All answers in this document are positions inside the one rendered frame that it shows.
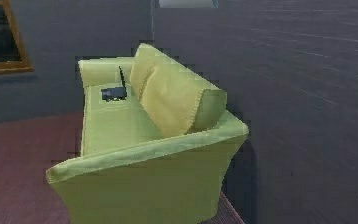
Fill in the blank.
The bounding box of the yellow sofa cushion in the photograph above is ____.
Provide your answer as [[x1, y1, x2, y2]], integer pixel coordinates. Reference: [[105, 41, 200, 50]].
[[129, 43, 161, 100], [139, 63, 205, 139]]

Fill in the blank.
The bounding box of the black box with antenna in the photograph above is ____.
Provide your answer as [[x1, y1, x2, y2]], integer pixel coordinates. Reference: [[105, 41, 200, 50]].
[[100, 65, 128, 103]]

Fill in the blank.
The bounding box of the yellow-green sofa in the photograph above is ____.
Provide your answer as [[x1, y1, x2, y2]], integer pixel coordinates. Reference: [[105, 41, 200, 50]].
[[45, 43, 250, 224]]

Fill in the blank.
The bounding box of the wooden framed window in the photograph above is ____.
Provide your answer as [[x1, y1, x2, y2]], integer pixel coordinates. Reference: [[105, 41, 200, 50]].
[[0, 0, 34, 75]]

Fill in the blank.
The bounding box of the pale framed wall picture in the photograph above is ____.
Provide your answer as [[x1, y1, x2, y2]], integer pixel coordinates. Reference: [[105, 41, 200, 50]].
[[158, 0, 219, 9]]

